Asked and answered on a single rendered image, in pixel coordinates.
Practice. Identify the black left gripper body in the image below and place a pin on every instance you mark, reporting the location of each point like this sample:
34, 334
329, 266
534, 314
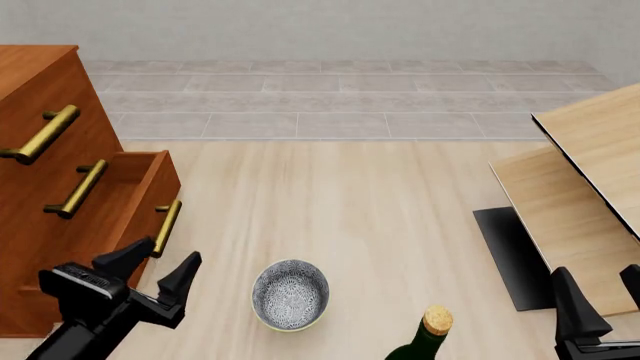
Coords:
145, 305

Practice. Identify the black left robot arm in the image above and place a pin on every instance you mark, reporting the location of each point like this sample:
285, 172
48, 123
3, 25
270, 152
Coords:
70, 337

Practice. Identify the wooden cabinet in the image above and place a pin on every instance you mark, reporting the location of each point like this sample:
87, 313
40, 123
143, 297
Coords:
35, 67

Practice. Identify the plain wooden drawer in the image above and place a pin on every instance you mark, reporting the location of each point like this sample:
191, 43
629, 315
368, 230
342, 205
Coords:
102, 144
30, 93

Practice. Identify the pale wooden shelf rack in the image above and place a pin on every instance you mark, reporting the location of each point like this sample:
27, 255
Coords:
575, 210

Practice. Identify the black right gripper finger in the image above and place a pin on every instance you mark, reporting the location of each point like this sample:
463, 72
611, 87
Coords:
575, 307
632, 281

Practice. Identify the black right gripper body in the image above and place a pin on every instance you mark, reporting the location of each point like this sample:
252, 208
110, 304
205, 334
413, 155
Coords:
600, 350

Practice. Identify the open wooden drawer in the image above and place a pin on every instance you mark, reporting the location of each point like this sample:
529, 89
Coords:
125, 187

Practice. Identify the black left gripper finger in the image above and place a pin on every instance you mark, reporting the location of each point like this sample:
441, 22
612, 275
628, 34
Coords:
181, 279
125, 257

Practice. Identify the grey patterned bowl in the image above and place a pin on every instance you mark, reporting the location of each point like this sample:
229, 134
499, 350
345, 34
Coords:
290, 296

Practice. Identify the green glass bottle with cork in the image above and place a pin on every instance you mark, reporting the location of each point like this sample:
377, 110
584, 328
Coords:
425, 337

